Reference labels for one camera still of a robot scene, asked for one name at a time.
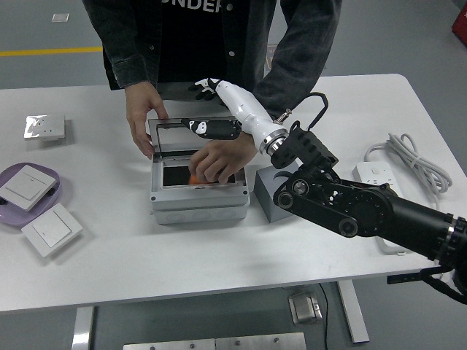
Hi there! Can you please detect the person's right hand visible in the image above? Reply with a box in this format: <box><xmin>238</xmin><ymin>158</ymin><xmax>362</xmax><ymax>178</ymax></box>
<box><xmin>124</xmin><ymin>80</ymin><xmax>170</xmax><ymax>160</ymax></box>

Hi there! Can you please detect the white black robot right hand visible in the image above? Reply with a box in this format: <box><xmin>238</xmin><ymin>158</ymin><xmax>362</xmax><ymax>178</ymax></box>
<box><xmin>180</xmin><ymin>77</ymin><xmax>286</xmax><ymax>147</ymax></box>

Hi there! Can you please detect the person's left hand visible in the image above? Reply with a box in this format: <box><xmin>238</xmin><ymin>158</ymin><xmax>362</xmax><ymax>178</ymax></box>
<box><xmin>188</xmin><ymin>131</ymin><xmax>258</xmax><ymax>184</ymax></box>

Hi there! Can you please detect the grey junction box clear lid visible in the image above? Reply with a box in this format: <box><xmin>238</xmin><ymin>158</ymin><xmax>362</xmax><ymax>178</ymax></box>
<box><xmin>146</xmin><ymin>116</ymin><xmax>251</xmax><ymax>228</ymax></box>

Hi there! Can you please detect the grey cube with round hole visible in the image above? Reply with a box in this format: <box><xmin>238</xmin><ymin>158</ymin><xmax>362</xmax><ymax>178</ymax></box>
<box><xmin>253</xmin><ymin>165</ymin><xmax>304</xmax><ymax>224</ymax></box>

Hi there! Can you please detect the metal floor outlet box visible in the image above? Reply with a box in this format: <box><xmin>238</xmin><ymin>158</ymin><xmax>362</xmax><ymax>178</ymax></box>
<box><xmin>287</xmin><ymin>290</ymin><xmax>325</xmax><ymax>325</ymax></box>

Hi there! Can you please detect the brown floor sign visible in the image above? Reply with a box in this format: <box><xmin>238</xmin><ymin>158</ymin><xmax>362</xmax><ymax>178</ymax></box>
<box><xmin>265</xmin><ymin>43</ymin><xmax>280</xmax><ymax>71</ymax></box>

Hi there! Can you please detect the person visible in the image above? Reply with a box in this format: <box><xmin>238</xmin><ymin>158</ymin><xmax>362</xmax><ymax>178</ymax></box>
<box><xmin>81</xmin><ymin>0</ymin><xmax>344</xmax><ymax>121</ymax></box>

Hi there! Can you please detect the yellow floor tape line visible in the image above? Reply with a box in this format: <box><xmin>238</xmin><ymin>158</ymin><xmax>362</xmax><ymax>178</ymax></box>
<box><xmin>0</xmin><ymin>45</ymin><xmax>104</xmax><ymax>58</ymax></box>

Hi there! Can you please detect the purple plastic tray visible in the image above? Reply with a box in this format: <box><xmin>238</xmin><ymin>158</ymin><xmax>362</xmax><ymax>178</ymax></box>
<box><xmin>0</xmin><ymin>162</ymin><xmax>63</xmax><ymax>228</ymax></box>

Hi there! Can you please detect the white table leg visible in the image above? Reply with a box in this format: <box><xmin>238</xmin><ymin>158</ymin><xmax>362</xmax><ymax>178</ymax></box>
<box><xmin>71</xmin><ymin>306</ymin><xmax>96</xmax><ymax>350</ymax></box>
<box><xmin>336</xmin><ymin>280</ymin><xmax>371</xmax><ymax>344</ymax></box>

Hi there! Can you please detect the black bar under table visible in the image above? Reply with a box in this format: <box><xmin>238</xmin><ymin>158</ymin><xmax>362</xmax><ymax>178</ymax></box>
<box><xmin>386</xmin><ymin>273</ymin><xmax>422</xmax><ymax>285</ymax></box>

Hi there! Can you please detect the red object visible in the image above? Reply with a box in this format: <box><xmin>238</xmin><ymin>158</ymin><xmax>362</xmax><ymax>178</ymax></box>
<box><xmin>450</xmin><ymin>6</ymin><xmax>467</xmax><ymax>38</ymax></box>

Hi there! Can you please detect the white wall socket in wrap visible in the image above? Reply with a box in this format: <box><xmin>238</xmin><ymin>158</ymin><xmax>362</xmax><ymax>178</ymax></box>
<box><xmin>23</xmin><ymin>114</ymin><xmax>66</xmax><ymax>143</ymax></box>

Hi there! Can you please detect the white wall switch panel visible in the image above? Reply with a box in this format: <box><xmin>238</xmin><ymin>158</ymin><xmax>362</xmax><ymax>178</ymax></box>
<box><xmin>0</xmin><ymin>164</ymin><xmax>61</xmax><ymax>211</ymax></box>
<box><xmin>20</xmin><ymin>202</ymin><xmax>84</xmax><ymax>257</ymax></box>

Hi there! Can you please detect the white power strip cord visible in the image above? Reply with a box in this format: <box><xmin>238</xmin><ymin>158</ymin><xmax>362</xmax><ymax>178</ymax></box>
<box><xmin>363</xmin><ymin>132</ymin><xmax>454</xmax><ymax>211</ymax></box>

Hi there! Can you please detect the grey metal base plate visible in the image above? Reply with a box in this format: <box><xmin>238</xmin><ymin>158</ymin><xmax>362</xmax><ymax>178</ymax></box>
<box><xmin>123</xmin><ymin>338</ymin><xmax>217</xmax><ymax>350</ymax></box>
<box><xmin>215</xmin><ymin>332</ymin><xmax>308</xmax><ymax>350</ymax></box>

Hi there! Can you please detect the black floor cable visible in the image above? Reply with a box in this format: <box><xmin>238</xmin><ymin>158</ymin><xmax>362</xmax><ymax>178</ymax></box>
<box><xmin>318</xmin><ymin>282</ymin><xmax>330</xmax><ymax>350</ymax></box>

